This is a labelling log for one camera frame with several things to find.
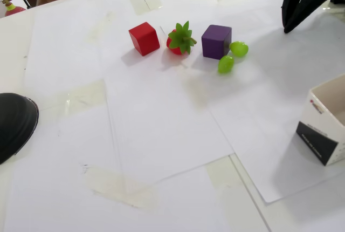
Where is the white and black cardboard box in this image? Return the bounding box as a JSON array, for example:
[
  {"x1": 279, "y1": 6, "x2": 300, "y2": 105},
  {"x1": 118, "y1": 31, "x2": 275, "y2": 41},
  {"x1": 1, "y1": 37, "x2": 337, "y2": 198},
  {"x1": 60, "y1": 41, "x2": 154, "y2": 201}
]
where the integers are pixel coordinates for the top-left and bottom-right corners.
[{"x1": 295, "y1": 73, "x2": 345, "y2": 167}]

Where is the red toy strawberry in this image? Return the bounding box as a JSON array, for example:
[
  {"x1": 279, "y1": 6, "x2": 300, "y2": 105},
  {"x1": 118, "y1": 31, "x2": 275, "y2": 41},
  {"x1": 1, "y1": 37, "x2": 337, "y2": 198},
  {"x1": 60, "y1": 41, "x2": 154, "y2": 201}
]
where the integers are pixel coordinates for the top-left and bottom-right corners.
[{"x1": 166, "y1": 21, "x2": 197, "y2": 56}]

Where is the red fire extinguisher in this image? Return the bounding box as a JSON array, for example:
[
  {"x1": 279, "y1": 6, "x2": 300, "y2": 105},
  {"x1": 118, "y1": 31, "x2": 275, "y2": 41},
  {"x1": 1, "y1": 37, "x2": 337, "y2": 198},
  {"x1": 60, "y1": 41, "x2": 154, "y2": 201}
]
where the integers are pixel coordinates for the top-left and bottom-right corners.
[{"x1": 0, "y1": 0, "x2": 32, "y2": 17}]

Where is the black round object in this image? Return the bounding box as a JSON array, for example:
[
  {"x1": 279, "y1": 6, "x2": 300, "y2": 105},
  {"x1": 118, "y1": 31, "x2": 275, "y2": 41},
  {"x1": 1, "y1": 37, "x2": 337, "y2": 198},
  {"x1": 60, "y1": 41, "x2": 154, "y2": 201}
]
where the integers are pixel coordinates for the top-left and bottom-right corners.
[{"x1": 0, "y1": 92, "x2": 40, "y2": 166}]

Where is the red wooden cube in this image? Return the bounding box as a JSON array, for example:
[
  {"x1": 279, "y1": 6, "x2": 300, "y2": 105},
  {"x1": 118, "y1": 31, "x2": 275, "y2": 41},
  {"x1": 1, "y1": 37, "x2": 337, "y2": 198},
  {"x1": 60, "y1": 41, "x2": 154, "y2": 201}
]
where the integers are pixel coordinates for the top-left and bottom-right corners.
[{"x1": 128, "y1": 22, "x2": 161, "y2": 57}]

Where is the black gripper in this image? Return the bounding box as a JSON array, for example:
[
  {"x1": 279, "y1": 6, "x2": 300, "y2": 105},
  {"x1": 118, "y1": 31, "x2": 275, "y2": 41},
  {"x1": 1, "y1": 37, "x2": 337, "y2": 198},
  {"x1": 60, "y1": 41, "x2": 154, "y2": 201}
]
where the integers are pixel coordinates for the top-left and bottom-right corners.
[{"x1": 281, "y1": 0, "x2": 345, "y2": 33}]

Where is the purple wooden cube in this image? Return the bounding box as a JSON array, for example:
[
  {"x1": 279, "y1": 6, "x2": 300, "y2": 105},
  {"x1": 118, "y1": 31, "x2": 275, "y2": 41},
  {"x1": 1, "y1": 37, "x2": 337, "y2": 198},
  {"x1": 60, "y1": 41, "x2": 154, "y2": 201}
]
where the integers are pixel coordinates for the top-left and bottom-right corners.
[{"x1": 201, "y1": 24, "x2": 232, "y2": 60}]

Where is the white paper sheet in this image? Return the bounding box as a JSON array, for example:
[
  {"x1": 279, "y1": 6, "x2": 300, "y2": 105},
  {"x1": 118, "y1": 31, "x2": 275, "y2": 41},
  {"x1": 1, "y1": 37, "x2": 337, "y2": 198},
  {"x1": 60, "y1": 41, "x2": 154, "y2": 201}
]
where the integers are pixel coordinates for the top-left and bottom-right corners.
[
  {"x1": 103, "y1": 62, "x2": 235, "y2": 184},
  {"x1": 158, "y1": 0, "x2": 345, "y2": 204}
]

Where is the green toy grape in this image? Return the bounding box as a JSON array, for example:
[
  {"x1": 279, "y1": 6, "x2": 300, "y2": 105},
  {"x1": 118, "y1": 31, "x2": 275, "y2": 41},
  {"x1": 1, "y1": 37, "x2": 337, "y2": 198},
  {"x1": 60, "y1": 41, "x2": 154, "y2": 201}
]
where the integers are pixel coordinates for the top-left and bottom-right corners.
[
  {"x1": 217, "y1": 55, "x2": 234, "y2": 75},
  {"x1": 229, "y1": 40, "x2": 249, "y2": 58}
]

